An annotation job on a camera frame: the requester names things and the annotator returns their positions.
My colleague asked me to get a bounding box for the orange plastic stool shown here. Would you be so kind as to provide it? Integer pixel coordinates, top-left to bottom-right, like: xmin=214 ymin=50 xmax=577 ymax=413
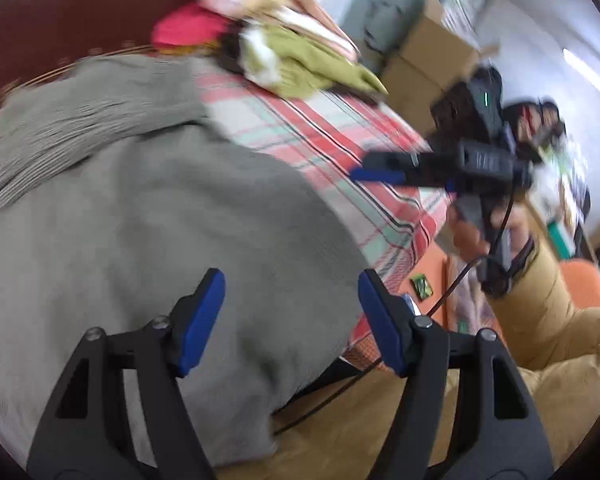
xmin=560 ymin=260 xmax=600 ymax=311

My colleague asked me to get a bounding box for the grey striped sweater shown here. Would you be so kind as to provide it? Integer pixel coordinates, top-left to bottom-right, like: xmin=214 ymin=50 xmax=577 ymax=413
xmin=0 ymin=55 xmax=376 ymax=468

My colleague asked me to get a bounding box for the fluorescent ceiling light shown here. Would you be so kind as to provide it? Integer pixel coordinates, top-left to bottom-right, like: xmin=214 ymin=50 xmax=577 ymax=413
xmin=562 ymin=47 xmax=600 ymax=86

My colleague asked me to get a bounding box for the white fluffy cloth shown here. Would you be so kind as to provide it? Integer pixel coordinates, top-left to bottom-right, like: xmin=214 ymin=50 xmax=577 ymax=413
xmin=240 ymin=25 xmax=286 ymax=86

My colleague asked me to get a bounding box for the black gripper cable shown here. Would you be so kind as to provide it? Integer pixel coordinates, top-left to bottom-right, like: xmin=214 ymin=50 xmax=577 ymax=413
xmin=272 ymin=200 xmax=516 ymax=436

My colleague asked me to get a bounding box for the red plaid bed sheet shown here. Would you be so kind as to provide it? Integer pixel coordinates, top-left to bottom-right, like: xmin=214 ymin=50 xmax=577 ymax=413
xmin=190 ymin=57 xmax=453 ymax=361

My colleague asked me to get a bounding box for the person's right forearm tan sleeve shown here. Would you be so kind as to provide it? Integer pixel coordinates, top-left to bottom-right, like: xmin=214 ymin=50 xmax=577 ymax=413
xmin=495 ymin=240 xmax=600 ymax=371

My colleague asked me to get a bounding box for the dark brown wooden headboard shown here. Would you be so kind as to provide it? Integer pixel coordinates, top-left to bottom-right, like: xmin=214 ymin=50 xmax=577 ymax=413
xmin=0 ymin=0 xmax=251 ymax=121

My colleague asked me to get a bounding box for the yellow-green cloth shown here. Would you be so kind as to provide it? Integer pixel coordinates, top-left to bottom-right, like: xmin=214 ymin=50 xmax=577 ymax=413
xmin=240 ymin=0 xmax=388 ymax=101

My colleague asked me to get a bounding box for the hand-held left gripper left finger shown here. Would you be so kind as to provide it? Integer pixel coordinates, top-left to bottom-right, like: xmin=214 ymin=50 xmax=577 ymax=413
xmin=26 ymin=267 xmax=227 ymax=480

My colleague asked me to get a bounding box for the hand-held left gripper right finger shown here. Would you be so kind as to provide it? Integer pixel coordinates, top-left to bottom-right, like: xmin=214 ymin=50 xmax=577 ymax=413
xmin=357 ymin=269 xmax=555 ymax=480

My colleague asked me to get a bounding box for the person's right hand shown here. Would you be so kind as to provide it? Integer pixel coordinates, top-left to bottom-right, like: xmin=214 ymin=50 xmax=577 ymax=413
xmin=447 ymin=200 xmax=536 ymax=266

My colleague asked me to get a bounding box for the cluttered table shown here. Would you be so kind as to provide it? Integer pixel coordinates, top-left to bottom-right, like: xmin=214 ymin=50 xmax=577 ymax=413
xmin=530 ymin=100 xmax=593 ymax=261

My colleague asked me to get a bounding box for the red cloth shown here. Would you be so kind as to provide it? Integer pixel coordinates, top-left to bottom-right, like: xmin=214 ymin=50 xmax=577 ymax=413
xmin=151 ymin=4 xmax=231 ymax=48

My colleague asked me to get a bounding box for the cardboard box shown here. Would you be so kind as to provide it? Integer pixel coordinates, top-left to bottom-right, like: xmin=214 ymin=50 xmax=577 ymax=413
xmin=380 ymin=55 xmax=456 ymax=136
xmin=400 ymin=0 xmax=481 ymax=81

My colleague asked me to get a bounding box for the dark cloth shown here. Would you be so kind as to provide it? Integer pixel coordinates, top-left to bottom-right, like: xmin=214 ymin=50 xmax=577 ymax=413
xmin=217 ymin=32 xmax=248 ymax=73

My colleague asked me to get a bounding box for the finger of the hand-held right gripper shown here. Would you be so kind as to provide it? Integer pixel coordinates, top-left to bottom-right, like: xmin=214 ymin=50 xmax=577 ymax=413
xmin=362 ymin=151 xmax=436 ymax=172
xmin=350 ymin=167 xmax=458 ymax=195

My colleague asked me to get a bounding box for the green packet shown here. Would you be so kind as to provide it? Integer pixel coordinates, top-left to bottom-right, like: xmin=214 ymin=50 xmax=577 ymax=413
xmin=411 ymin=275 xmax=435 ymax=301

